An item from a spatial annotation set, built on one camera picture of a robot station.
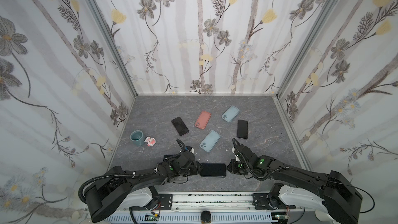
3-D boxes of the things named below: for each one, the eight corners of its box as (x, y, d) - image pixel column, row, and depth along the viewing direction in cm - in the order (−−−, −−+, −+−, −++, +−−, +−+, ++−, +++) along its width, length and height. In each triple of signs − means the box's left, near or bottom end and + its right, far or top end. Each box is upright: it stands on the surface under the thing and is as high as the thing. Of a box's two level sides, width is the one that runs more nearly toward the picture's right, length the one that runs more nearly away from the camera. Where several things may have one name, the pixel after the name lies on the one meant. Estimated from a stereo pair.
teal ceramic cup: (132, 146, 95) (128, 140, 89) (135, 136, 100) (131, 130, 94) (145, 146, 95) (141, 140, 90) (147, 136, 100) (144, 130, 94)
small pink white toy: (145, 146, 95) (143, 143, 92) (147, 139, 98) (145, 136, 95) (154, 146, 95) (153, 143, 92) (156, 139, 98) (154, 136, 95)
